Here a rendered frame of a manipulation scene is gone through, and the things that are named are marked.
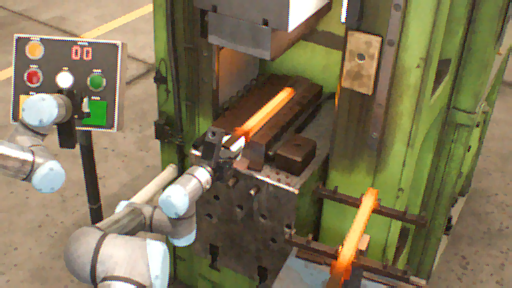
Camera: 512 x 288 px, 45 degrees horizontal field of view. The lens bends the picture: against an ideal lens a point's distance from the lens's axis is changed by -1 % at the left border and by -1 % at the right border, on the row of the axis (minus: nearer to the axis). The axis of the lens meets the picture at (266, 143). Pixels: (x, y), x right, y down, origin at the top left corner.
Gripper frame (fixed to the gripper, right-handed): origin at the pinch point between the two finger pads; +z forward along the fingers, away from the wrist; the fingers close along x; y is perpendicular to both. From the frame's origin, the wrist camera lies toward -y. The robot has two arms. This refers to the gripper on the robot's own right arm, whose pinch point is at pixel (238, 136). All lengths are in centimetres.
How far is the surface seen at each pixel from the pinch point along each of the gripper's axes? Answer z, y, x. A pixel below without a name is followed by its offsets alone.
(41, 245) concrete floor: 3, 100, -104
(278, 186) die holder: -3.3, 10.0, 15.8
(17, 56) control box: -17, -14, -70
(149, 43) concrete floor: 197, 97, -191
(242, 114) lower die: 13.3, 1.3, -6.4
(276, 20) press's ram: 2.0, -38.5, 9.0
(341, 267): -35, -1, 48
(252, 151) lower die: 2.6, 5.6, 3.5
